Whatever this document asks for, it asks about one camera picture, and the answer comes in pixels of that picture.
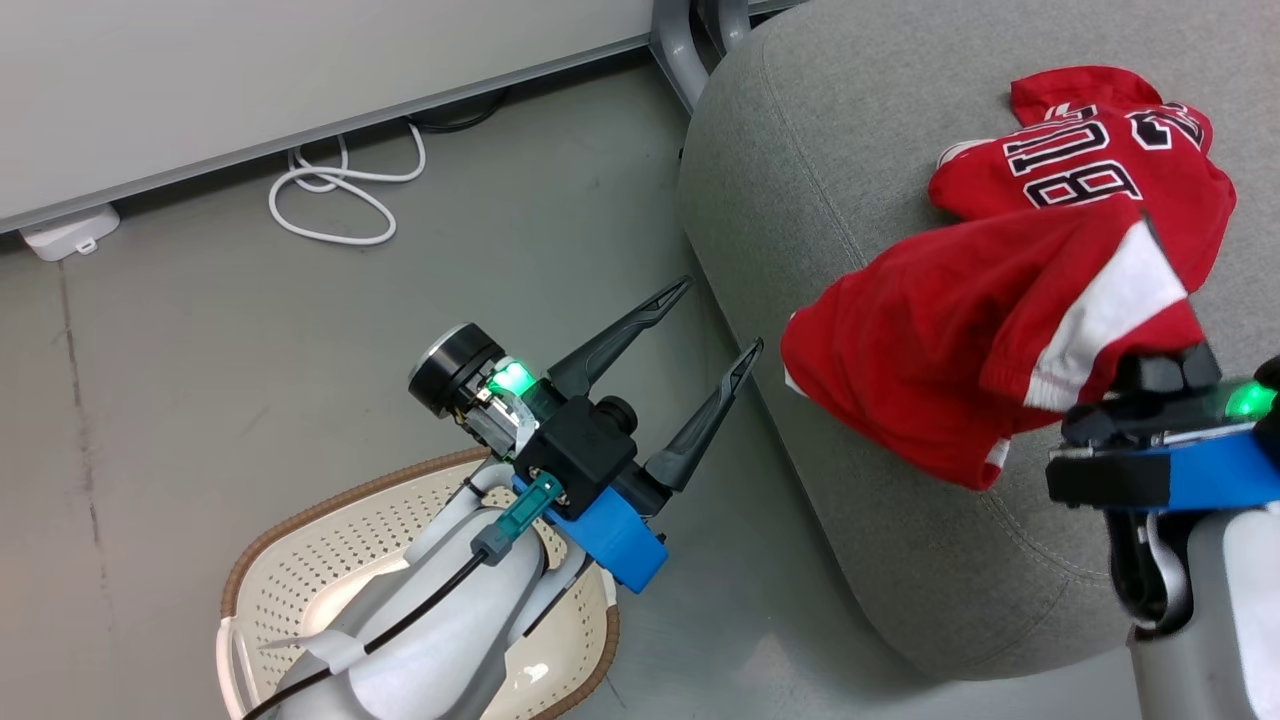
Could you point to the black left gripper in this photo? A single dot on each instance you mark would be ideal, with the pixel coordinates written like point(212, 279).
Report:
point(460, 370)

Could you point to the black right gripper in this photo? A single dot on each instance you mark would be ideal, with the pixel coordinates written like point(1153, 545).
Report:
point(1110, 475)

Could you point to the red white basketball jersey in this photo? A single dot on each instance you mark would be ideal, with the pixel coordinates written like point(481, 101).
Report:
point(930, 330)

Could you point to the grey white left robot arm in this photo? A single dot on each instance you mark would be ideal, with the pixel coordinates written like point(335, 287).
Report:
point(440, 630)

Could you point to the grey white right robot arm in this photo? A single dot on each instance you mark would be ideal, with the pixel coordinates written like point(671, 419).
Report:
point(1220, 620)

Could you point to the beige perforated laundry basket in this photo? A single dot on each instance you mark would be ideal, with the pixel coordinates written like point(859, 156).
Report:
point(320, 550)

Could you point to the grey fabric sofa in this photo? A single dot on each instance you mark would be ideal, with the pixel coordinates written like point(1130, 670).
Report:
point(850, 150)

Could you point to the grey metal furniture leg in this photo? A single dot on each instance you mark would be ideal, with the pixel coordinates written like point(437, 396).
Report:
point(728, 20)
point(675, 50)

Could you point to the black left camera blue mount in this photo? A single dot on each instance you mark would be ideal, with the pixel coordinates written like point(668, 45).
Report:
point(580, 450)

